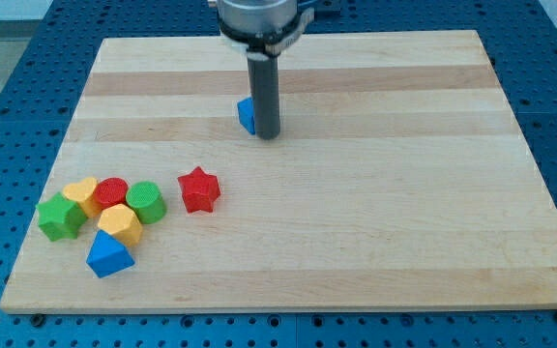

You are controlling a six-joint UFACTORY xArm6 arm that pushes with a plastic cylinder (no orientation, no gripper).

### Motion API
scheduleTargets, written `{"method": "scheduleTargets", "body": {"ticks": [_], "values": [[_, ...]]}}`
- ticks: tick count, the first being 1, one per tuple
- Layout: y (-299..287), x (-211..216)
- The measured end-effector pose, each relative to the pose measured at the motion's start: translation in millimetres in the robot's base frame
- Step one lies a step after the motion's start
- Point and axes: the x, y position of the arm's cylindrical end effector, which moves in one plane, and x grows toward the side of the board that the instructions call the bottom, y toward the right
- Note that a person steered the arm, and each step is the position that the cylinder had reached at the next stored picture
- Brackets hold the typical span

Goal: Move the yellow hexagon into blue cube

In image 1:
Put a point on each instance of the red star block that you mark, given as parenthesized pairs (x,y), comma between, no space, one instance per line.
(199,190)

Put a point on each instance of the yellow heart block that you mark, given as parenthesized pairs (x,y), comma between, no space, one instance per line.
(82,193)

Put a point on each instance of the yellow hexagon block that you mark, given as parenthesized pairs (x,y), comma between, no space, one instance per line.
(121,223)

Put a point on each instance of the light wooden board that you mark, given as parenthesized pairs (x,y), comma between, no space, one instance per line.
(400,181)

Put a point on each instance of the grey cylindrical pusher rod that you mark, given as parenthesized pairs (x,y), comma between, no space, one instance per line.
(264,92)

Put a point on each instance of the red cylinder block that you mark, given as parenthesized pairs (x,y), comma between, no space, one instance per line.
(110,192)

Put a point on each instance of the green star block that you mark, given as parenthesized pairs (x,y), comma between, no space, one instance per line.
(60,218)

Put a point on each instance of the blue cube block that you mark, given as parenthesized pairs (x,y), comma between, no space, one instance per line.
(246,115)

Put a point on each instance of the blue triangle block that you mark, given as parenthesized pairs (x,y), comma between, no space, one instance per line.
(108,256)

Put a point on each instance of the green cylinder block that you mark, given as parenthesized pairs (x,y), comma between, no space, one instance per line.
(145,199)

